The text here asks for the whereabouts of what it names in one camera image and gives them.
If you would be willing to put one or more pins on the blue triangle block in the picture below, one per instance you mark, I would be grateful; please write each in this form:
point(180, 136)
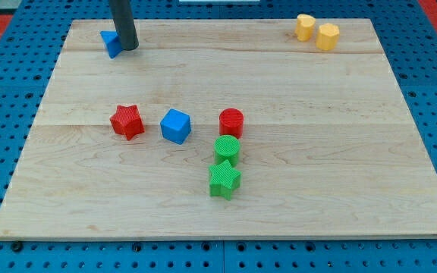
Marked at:
point(112, 43)

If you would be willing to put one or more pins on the red cylinder block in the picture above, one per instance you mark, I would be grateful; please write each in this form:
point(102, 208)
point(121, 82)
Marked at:
point(231, 122)

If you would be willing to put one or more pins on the red star block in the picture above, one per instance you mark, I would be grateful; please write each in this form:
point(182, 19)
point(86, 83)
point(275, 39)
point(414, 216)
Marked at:
point(126, 121)

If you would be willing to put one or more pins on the yellow hexagon block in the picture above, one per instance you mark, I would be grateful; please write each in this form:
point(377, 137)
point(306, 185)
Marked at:
point(327, 36)

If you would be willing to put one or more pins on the blue cube block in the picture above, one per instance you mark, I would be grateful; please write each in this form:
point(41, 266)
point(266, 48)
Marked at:
point(175, 126)

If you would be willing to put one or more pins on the green cylinder block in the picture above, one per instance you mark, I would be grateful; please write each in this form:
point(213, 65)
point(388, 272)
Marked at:
point(227, 147)

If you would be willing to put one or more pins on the green star block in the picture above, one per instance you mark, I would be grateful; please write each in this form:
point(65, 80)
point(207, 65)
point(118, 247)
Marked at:
point(224, 179)

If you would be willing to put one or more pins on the yellow heart block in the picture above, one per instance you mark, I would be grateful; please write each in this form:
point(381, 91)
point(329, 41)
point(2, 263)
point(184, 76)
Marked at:
point(305, 27)

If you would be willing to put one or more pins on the light wooden board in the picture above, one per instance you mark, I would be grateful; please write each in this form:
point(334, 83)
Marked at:
point(329, 149)

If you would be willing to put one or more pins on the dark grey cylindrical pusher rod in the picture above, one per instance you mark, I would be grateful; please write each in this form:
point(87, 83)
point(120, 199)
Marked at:
point(123, 19)

